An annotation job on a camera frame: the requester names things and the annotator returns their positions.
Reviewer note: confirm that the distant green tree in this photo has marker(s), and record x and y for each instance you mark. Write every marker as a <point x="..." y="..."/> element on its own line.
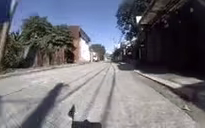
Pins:
<point x="98" y="50"/>

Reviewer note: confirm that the vehicle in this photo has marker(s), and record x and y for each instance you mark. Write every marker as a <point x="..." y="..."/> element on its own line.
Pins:
<point x="125" y="66"/>

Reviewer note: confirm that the red and white building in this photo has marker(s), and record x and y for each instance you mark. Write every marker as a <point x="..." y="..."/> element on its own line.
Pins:
<point x="84" y="50"/>

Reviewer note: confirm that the grey paved road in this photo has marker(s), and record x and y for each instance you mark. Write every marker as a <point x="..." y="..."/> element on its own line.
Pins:
<point x="100" y="93"/>

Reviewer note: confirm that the tall dark tree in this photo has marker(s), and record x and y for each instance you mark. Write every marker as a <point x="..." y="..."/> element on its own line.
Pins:
<point x="130" y="16"/>

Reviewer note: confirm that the robot's own part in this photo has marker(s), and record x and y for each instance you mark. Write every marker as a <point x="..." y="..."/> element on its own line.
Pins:
<point x="86" y="124"/>

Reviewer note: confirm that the shaded concrete sidewalk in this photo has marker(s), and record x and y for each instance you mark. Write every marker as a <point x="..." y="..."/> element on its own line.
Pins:
<point x="163" y="79"/>

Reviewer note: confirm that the bushy green trees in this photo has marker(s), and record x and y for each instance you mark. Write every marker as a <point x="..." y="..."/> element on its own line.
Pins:
<point x="40" y="33"/>

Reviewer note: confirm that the dark building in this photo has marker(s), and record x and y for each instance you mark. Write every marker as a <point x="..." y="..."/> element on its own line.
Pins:
<point x="176" y="40"/>

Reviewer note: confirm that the pale concrete sidewalk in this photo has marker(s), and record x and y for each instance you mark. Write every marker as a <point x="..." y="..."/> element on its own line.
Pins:
<point x="23" y="71"/>

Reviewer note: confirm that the brown wall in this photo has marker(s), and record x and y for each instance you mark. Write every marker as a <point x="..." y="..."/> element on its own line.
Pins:
<point x="56" y="57"/>

